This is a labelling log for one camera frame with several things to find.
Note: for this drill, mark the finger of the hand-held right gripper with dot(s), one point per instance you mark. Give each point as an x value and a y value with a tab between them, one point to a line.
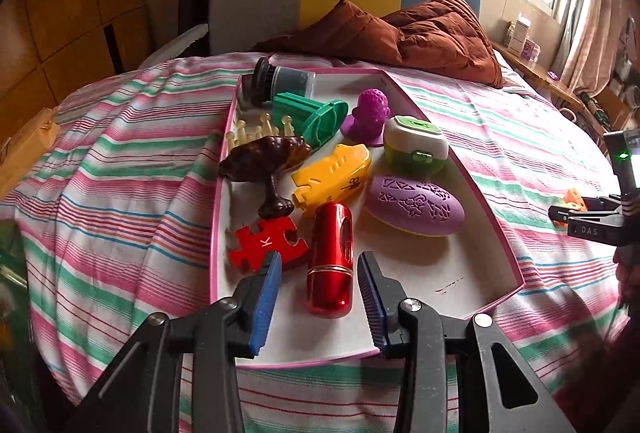
559	214
600	202

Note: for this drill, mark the wooden side shelf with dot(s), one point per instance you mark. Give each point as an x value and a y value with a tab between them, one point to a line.
540	73

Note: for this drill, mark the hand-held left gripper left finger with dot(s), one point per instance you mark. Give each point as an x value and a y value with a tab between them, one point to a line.
262	308

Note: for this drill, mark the small purple box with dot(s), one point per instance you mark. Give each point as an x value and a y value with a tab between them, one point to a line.
531	51

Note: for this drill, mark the striped bedsheet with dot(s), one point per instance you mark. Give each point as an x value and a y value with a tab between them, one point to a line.
125	163

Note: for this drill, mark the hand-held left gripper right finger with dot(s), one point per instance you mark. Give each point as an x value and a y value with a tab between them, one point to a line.
372	303

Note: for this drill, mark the red lipstick tube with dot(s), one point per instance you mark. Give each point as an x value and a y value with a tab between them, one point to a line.
330	263

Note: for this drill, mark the red puzzle piece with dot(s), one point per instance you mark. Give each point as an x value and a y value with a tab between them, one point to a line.
260	243

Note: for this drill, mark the dark brown mushroom toy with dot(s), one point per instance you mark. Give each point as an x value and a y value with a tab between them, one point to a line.
270	153

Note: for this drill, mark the person's right hand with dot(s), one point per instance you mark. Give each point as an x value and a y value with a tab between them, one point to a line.
627	278

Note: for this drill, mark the yellow plastic piece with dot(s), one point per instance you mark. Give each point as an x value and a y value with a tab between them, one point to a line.
330	178

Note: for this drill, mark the orange cube blocks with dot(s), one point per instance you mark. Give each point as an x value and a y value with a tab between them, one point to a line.
572	199

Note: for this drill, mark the brown quilt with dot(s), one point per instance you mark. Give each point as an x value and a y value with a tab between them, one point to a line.
425	38

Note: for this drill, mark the wooden wardrobe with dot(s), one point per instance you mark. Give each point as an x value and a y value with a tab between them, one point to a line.
65	3

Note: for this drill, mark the black grey cylinder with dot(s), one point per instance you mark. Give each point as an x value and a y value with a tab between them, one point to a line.
290	83

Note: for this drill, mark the green ribbed toy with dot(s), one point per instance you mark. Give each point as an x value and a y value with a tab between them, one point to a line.
320	123

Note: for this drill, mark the pink white tray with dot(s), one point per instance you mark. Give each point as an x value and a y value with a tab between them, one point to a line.
450	263

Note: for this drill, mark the beige curtain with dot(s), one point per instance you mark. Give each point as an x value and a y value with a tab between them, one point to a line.
590	3

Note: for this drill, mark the purple figurine toy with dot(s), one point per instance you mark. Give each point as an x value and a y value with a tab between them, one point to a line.
370	113

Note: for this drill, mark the small white box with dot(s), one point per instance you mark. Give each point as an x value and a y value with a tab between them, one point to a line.
517	33

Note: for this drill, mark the cardboard box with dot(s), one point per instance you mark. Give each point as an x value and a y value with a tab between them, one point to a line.
25	148

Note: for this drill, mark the green white round case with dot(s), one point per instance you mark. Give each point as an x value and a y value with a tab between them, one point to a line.
415	143

